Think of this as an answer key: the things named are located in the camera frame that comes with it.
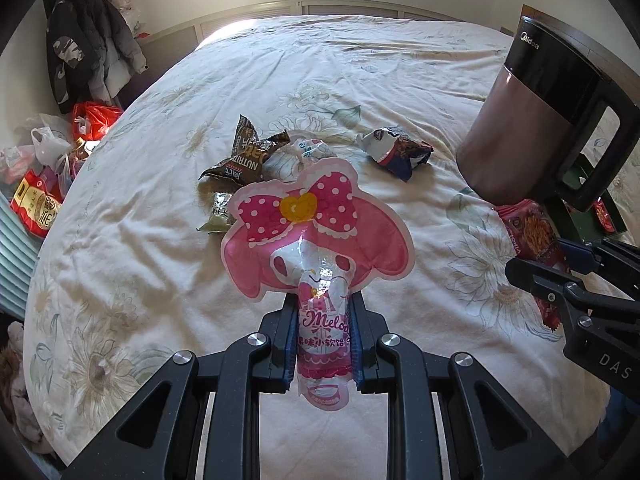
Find dark red spicy snack packet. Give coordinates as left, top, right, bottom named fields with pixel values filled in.
left=494, top=198, right=572, bottom=328

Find grey window sill radiator cover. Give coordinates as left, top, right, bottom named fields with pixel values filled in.
left=136, top=0, right=461, bottom=61

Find small olive green snack packet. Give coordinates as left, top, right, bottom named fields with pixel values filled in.
left=198, top=192, right=235, bottom=234

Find brown nutrition snack bag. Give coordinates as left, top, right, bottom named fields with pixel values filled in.
left=200, top=115, right=291, bottom=185

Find pink translucent plastic bag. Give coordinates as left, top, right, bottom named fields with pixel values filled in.
left=0, top=145, right=36, bottom=184

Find green tray box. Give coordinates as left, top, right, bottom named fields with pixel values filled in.
left=542, top=191, right=627, bottom=243

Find red plastic bag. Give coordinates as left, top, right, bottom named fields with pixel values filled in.
left=72, top=102, right=122, bottom=141

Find white plastic bag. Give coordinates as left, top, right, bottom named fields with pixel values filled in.
left=30, top=126, right=73, bottom=169

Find red yellow gift bag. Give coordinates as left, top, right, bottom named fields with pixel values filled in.
left=10, top=169, right=61, bottom=238

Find pink My Melody candy bag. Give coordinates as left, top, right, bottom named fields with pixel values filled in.
left=220, top=157, right=414, bottom=411

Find clear white bunny candy packet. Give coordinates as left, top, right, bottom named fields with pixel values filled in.
left=266, top=138, right=336, bottom=182

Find light blue suitcase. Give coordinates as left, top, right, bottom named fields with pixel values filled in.
left=0, top=195, right=42, bottom=321

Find grey clothes pile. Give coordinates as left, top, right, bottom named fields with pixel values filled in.
left=1, top=321, right=52, bottom=455

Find floral cream bed quilt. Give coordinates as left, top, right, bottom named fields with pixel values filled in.
left=24, top=16, right=610, bottom=463

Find dark hanging jackets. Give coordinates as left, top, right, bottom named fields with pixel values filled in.
left=42, top=0, right=148, bottom=114

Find white blue chocolate wafer bag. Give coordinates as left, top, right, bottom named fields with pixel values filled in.
left=356, top=127, right=434, bottom=182

